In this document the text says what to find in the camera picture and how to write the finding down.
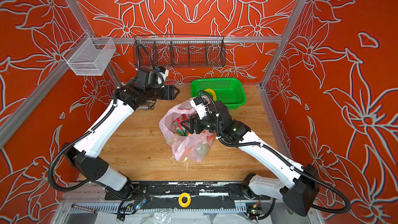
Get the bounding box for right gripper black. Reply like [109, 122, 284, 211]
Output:
[182, 110, 226, 133]

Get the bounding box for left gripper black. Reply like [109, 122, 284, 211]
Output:
[146, 84, 180, 102]

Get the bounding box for pink plastic bag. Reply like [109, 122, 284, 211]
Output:
[159, 100, 213, 162]

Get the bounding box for pink dragon fruit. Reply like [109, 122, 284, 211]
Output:
[173, 115, 188, 136]

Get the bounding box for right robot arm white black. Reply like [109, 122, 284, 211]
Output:
[181, 97, 351, 216]

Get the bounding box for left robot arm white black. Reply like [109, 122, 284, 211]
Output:
[48, 66, 179, 201]

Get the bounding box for yellow banana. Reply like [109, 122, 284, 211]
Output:
[205, 88, 217, 101]

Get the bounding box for green plastic basket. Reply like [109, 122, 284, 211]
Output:
[190, 78, 247, 110]

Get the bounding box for yellow tape roll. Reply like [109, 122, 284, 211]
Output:
[178, 192, 191, 208]

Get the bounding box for metal wrench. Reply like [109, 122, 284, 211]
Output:
[70, 203, 98, 215]

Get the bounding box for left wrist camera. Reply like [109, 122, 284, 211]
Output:
[157, 66, 169, 85]

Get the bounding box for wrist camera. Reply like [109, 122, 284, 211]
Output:
[190, 97, 207, 120]
[157, 66, 169, 85]

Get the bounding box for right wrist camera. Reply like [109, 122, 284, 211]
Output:
[190, 97, 207, 120]

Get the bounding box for black wire wall basket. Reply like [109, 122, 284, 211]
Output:
[133, 35, 227, 68]

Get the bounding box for clear plastic wall bin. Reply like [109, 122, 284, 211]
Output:
[62, 32, 116, 76]

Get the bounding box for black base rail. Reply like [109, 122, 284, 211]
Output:
[104, 180, 271, 212]

